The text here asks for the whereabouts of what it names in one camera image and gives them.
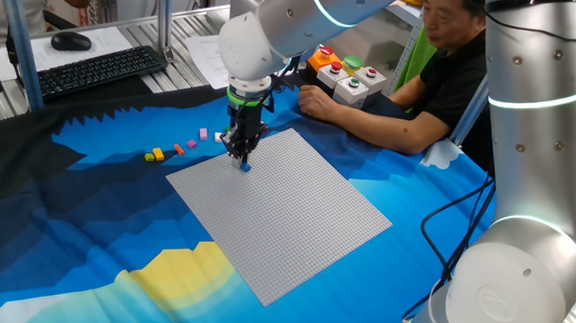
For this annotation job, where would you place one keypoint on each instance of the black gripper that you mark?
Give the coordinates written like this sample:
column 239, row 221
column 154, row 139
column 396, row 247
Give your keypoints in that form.
column 245, row 121

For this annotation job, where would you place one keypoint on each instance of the blue Lego brick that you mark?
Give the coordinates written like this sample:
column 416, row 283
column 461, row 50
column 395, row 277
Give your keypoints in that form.
column 246, row 167

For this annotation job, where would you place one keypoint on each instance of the grey Lego baseplate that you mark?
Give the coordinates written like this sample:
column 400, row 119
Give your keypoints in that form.
column 281, row 222

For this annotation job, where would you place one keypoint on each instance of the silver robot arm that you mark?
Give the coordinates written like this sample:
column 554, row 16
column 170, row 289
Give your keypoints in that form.
column 539, row 166

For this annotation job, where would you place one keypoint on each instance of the person's left forearm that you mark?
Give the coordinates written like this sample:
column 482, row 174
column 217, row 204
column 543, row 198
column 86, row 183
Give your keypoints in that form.
column 391, row 130

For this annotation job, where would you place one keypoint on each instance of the small white Lego brick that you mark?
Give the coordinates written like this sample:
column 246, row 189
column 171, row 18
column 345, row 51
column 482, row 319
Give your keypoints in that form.
column 218, row 137

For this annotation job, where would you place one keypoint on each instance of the light pink Lego brick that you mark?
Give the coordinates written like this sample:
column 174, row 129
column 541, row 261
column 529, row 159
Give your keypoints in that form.
column 203, row 134

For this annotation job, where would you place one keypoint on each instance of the small magenta Lego brick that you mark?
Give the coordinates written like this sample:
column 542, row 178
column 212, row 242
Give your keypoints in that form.
column 192, row 144

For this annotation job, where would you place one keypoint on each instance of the orange Lego brick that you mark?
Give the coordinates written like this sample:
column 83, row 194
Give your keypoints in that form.
column 179, row 149

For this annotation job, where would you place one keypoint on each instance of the yellow Lego brick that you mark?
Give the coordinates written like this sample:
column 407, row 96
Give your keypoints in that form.
column 158, row 154

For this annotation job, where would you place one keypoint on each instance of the lime green Lego brick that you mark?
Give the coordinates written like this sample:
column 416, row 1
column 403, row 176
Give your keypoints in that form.
column 149, row 157

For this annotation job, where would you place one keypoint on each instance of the person's left hand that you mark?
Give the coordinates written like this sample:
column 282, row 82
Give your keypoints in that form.
column 319, row 104

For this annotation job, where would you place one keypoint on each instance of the grey box with red button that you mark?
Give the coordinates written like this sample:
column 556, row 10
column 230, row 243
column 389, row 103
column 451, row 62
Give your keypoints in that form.
column 373, row 81
column 330, row 79

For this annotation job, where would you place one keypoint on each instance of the orange box with red button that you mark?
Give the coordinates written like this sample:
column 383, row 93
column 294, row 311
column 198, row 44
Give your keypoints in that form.
column 323, row 61

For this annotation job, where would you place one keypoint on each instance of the grey box with green button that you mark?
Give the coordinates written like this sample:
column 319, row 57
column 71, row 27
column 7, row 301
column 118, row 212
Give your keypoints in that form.
column 351, row 97

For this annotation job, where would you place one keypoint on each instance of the yellow box with green button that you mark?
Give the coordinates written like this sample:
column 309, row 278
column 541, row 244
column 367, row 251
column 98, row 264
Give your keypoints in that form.
column 353, row 62

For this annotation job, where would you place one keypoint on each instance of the black computer keyboard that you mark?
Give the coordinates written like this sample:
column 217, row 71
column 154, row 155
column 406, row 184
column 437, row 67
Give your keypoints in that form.
column 97, row 70

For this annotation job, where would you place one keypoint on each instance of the blue mountain print tablecloth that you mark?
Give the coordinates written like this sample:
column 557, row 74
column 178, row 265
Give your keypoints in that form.
column 96, row 218

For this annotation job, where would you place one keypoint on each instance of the white paper under mouse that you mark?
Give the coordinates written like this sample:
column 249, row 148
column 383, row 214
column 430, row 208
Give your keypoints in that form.
column 105, row 40

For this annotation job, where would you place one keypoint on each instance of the green chair backrest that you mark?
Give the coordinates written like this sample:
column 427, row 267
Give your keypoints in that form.
column 417, row 61

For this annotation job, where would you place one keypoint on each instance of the black computer mouse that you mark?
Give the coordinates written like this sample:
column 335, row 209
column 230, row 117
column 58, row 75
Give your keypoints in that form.
column 70, row 41

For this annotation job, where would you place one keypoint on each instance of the person in black shirt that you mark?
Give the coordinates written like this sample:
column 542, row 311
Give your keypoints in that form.
column 453, row 76

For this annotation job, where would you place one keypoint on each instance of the person in white shirt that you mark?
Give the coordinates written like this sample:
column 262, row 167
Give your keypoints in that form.
column 8, row 15

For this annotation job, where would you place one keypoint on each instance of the silver aluminium frame post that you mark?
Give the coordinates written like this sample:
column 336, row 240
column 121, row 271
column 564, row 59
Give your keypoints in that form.
column 164, row 24

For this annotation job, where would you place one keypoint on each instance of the blue aluminium frame post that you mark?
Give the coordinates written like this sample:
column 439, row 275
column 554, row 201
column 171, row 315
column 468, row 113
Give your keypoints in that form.
column 23, row 57

